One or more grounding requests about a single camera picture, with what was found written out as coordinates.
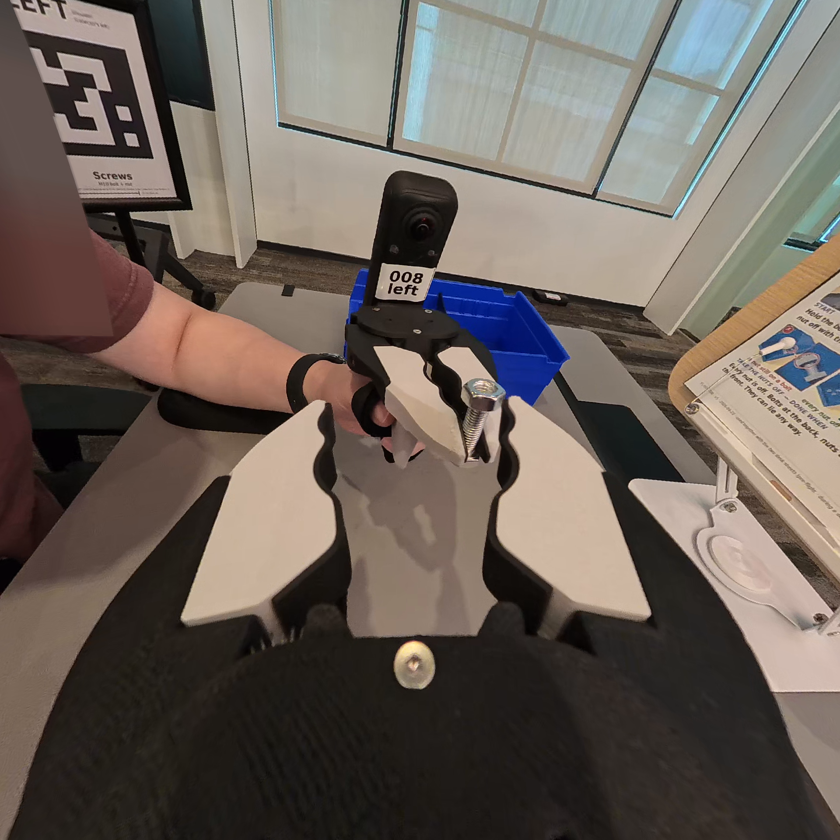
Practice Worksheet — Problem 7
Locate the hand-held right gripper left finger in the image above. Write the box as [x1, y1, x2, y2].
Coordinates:
[178, 399, 352, 640]

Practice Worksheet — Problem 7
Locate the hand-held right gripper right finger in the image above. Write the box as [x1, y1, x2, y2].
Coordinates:
[481, 395, 653, 642]

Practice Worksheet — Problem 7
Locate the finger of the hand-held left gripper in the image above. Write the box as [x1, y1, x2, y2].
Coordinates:
[429, 345, 506, 463]
[372, 345, 474, 469]

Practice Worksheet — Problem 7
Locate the steel hex nut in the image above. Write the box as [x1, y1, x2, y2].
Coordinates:
[461, 378, 506, 412]

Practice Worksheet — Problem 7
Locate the blue plastic bin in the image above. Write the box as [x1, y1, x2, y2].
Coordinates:
[346, 267, 570, 405]

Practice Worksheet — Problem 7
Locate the steel hex bolt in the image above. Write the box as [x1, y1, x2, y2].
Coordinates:
[461, 378, 506, 465]

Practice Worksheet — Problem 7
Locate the person's left forearm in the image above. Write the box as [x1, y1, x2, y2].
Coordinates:
[88, 281, 308, 416]

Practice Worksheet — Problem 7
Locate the person's left hand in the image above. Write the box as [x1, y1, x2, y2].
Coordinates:
[306, 358, 425, 469]

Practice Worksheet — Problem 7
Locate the white document stand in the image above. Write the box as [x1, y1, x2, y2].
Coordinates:
[628, 394, 840, 693]

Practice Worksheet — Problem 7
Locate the black wrist watch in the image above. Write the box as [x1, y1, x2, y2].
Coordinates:
[286, 352, 346, 416]

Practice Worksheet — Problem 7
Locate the black armrest pad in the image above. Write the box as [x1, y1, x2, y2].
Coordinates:
[156, 384, 316, 435]

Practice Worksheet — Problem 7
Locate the dark office chair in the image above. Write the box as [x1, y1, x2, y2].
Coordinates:
[18, 384, 154, 508]

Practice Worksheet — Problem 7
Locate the printed instruction sheet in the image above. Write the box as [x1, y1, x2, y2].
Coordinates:
[683, 271, 840, 546]

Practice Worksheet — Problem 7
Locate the white framed window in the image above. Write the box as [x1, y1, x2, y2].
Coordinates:
[267, 0, 811, 218]

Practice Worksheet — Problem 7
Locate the black easel stand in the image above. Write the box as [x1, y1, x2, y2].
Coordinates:
[84, 209, 216, 311]

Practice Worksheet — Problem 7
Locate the green glass partition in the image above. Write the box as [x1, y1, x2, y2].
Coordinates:
[681, 119, 840, 339]

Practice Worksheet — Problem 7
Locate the black framed tag sign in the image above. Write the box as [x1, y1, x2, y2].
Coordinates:
[13, 0, 191, 213]

